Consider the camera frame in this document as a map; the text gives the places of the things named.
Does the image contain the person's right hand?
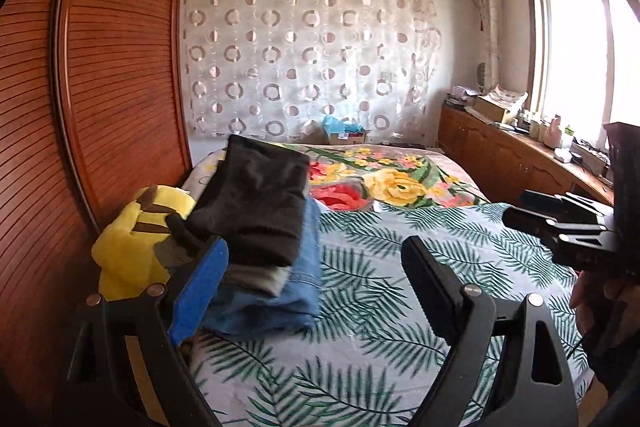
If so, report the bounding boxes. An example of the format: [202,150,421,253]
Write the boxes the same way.
[570,271,639,343]

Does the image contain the wooden side cabinet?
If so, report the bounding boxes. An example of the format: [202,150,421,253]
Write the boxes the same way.
[437,106,614,205]

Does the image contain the wooden louvered wardrobe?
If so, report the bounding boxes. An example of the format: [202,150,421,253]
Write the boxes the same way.
[1,0,191,423]

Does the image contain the cardboard box on cabinet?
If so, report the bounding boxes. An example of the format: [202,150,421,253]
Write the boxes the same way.
[473,95,518,124]

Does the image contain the window with wooden frame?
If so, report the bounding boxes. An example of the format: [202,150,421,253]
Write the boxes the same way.
[528,0,639,150]

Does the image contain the folded blue jeans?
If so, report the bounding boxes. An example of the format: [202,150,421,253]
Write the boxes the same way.
[201,197,322,340]

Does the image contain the circle pattern sheer curtain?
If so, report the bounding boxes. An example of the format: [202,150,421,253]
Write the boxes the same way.
[181,0,442,142]

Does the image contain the floral pink bed cover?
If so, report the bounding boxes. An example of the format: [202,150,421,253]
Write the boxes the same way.
[179,143,487,211]

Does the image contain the black pants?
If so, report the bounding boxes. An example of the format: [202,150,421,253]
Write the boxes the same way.
[166,135,309,267]

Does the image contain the pink figurine on cabinet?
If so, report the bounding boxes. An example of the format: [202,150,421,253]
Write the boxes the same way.
[542,115,563,150]

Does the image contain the palm leaf bed blanket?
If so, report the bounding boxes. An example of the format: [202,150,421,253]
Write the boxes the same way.
[191,204,593,426]

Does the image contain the folded grey garment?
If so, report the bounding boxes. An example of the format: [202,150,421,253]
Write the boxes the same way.
[153,237,291,297]

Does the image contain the yellow plush toy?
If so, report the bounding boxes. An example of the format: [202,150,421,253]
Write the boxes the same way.
[91,185,195,300]

